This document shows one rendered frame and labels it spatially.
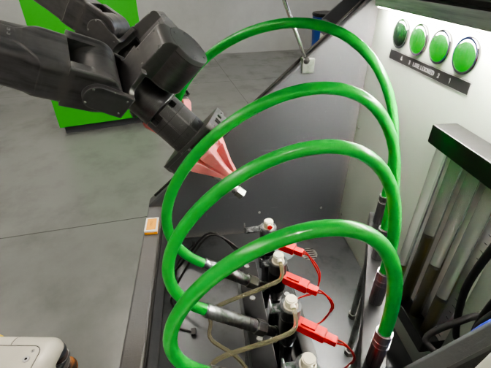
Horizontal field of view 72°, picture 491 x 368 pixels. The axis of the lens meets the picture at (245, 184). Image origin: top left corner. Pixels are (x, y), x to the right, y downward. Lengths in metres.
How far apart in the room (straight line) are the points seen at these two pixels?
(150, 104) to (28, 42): 0.14
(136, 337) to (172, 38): 0.48
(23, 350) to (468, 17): 1.62
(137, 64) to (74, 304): 1.74
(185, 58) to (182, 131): 0.10
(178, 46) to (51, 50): 0.13
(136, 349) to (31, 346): 1.00
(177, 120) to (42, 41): 0.17
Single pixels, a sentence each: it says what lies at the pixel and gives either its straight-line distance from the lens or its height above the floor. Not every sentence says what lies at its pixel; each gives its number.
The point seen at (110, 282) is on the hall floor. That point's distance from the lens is 2.10.
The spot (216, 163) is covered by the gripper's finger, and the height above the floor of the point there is 1.25.
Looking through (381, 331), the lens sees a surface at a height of 1.17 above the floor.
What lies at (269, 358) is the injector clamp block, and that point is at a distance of 0.59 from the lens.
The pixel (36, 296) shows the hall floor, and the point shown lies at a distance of 2.20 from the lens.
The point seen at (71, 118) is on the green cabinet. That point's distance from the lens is 3.93.
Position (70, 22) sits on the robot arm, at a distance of 0.71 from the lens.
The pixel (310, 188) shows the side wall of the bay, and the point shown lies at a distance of 0.95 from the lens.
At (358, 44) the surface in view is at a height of 1.40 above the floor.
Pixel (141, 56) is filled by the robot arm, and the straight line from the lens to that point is 0.45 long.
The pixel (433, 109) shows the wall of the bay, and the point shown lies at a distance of 0.65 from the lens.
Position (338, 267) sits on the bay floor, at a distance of 0.93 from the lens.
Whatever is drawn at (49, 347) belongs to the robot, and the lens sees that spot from 1.60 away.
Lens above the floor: 1.49
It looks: 33 degrees down
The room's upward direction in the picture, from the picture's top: straight up
